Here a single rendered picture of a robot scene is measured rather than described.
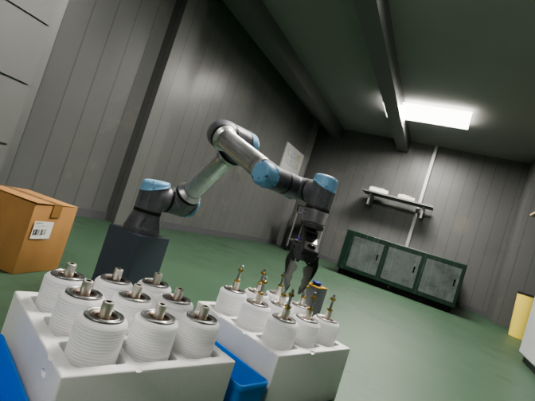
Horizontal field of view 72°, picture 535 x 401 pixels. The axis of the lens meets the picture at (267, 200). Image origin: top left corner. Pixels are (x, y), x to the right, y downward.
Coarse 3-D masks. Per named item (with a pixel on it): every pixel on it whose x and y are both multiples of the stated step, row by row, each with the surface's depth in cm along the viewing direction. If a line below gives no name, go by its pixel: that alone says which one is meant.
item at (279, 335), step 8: (272, 320) 108; (264, 328) 110; (272, 328) 107; (280, 328) 106; (288, 328) 106; (296, 328) 108; (264, 336) 108; (272, 336) 107; (280, 336) 106; (288, 336) 106; (272, 344) 106; (280, 344) 106; (288, 344) 107
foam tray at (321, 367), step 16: (208, 304) 126; (224, 320) 116; (224, 336) 115; (240, 336) 110; (256, 336) 111; (240, 352) 109; (256, 352) 105; (272, 352) 101; (288, 352) 104; (304, 352) 108; (320, 352) 114; (336, 352) 121; (256, 368) 104; (272, 368) 100; (288, 368) 104; (304, 368) 110; (320, 368) 116; (336, 368) 123; (272, 384) 100; (288, 384) 106; (304, 384) 111; (320, 384) 118; (336, 384) 126; (272, 400) 102; (288, 400) 107; (304, 400) 113; (320, 400) 120
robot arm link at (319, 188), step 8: (320, 176) 111; (328, 176) 111; (312, 184) 113; (320, 184) 110; (328, 184) 110; (336, 184) 112; (304, 192) 114; (312, 192) 112; (320, 192) 110; (328, 192) 110; (312, 200) 111; (320, 200) 110; (328, 200) 110; (320, 208) 110; (328, 208) 111
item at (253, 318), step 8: (248, 304) 116; (240, 312) 117; (248, 312) 115; (256, 312) 114; (264, 312) 115; (240, 320) 116; (248, 320) 114; (256, 320) 114; (264, 320) 116; (248, 328) 114; (256, 328) 114
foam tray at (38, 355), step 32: (32, 320) 76; (32, 352) 71; (224, 352) 90; (32, 384) 67; (64, 384) 61; (96, 384) 65; (128, 384) 69; (160, 384) 74; (192, 384) 80; (224, 384) 86
